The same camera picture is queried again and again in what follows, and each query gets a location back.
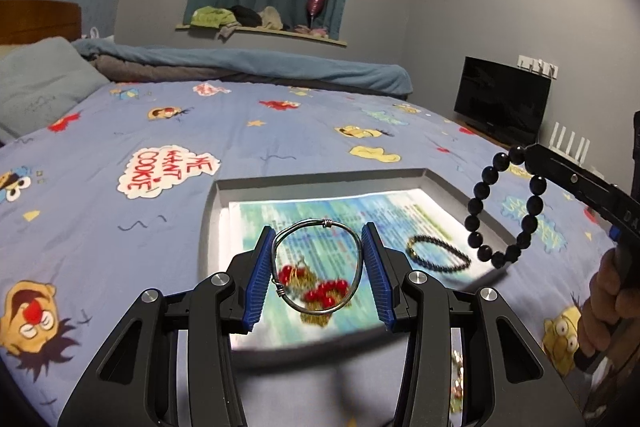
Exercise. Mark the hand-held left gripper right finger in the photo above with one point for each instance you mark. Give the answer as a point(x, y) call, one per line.
point(378, 279)

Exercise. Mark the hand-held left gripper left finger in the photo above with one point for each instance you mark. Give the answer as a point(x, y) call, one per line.
point(256, 279)

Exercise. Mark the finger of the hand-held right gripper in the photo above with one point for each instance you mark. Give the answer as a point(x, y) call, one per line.
point(570, 179)

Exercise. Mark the grey shallow tray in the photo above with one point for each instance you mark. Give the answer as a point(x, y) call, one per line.
point(320, 188)

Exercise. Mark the red bead gold jewelry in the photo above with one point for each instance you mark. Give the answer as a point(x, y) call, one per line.
point(330, 294)

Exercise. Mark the person's right hand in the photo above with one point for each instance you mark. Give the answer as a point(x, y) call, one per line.
point(602, 302)

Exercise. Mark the white router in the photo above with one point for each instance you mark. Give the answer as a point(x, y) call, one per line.
point(567, 147)

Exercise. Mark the printed paper sheet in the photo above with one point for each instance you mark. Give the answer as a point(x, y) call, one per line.
point(325, 213)

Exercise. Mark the black television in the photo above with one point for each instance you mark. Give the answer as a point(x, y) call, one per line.
point(500, 94)

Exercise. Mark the blue cartoon printed bed sheet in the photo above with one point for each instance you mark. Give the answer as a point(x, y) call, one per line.
point(300, 132)

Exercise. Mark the blue blanket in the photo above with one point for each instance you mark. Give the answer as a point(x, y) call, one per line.
point(250, 62)

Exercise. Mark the window sill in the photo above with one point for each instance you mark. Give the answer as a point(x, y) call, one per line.
point(280, 35)

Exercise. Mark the grey quilt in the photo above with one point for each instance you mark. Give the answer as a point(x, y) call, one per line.
point(116, 69)

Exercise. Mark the beige cloth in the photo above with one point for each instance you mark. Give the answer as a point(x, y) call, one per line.
point(271, 18)

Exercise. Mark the black cloth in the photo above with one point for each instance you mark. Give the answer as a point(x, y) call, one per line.
point(245, 14)

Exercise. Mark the green cloth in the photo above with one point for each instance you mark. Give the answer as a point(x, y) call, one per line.
point(210, 17)

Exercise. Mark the grey-blue pillow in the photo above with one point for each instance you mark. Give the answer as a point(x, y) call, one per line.
point(40, 87)

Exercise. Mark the wooden headboard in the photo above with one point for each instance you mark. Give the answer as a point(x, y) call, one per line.
point(35, 22)

